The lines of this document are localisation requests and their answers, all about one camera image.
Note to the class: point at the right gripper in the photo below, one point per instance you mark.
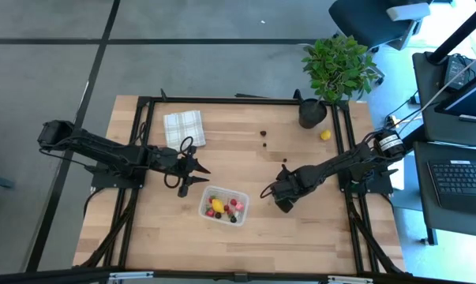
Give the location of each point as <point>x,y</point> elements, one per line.
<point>289,186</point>

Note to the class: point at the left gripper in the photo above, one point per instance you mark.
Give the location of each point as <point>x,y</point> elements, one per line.
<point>168,161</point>

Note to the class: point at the red toy strawberry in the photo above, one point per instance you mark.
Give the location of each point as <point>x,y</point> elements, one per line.
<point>210,213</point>
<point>212,200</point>

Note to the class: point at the clear plastic tupperware container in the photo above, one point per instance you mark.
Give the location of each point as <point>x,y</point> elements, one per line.
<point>226,192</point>

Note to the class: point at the yellow toy lemon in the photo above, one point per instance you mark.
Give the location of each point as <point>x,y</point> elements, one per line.
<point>218,205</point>
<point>325,135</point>

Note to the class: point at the red toy raspberry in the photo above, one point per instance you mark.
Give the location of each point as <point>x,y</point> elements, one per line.
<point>233,202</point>

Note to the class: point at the pink toy raspberry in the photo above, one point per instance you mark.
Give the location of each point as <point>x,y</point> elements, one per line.
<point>240,206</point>

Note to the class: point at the dark toy cherry with stem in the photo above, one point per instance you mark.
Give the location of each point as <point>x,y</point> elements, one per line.
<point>233,219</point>

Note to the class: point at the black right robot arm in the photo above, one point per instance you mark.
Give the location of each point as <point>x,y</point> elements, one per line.
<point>332,163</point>

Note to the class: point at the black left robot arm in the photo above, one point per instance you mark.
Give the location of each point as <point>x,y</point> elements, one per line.
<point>103,148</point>

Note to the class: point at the white checked cloth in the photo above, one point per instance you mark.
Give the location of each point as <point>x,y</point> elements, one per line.
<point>182,126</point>

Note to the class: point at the green plant in black pot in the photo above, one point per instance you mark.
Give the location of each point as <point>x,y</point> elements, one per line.
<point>336,67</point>

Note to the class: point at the power strip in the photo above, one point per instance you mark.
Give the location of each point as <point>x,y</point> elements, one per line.
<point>391,120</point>

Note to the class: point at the black office desk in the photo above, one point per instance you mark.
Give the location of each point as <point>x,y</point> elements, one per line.
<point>423,197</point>
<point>427,118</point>

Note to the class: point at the black mesh office chair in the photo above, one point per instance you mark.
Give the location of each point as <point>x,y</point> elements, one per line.
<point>364,19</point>

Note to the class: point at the black computer keyboard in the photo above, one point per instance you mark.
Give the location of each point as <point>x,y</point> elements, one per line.
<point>458,185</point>

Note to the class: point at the black power adapter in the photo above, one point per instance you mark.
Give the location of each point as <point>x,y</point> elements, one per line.
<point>456,71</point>

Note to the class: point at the desk computer monitor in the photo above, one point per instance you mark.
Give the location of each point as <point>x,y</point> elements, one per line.
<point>470,98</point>

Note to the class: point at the black metal pole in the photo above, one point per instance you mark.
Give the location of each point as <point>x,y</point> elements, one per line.
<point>458,33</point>

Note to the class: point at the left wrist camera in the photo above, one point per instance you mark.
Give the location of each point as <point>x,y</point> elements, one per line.
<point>182,191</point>

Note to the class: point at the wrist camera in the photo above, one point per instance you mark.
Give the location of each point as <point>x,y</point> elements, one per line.
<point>182,191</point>
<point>287,206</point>

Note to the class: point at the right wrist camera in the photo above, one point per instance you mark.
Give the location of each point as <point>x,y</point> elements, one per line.
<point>287,206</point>

